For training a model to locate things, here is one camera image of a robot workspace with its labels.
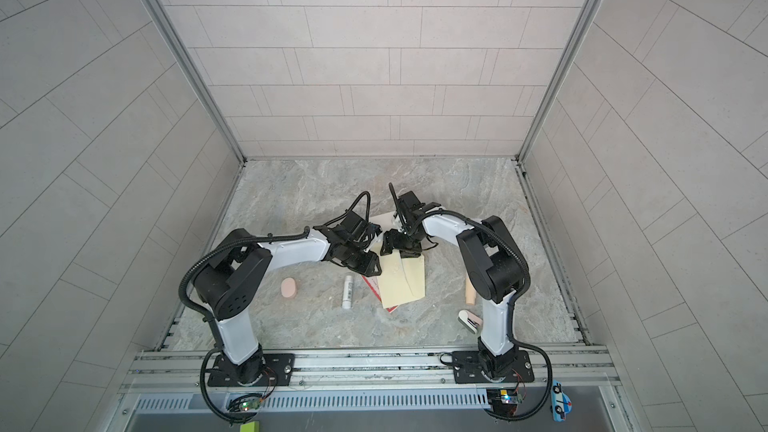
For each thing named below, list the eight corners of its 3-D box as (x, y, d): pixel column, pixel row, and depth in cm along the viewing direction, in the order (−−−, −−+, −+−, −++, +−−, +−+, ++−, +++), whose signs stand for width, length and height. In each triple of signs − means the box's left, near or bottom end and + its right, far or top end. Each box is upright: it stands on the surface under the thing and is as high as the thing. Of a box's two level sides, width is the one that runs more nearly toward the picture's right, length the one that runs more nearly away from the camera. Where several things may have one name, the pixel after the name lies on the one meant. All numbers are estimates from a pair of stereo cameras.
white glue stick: (342, 308, 83) (341, 306, 81) (346, 278, 88) (345, 275, 86) (351, 308, 83) (350, 306, 81) (354, 278, 88) (353, 275, 86)
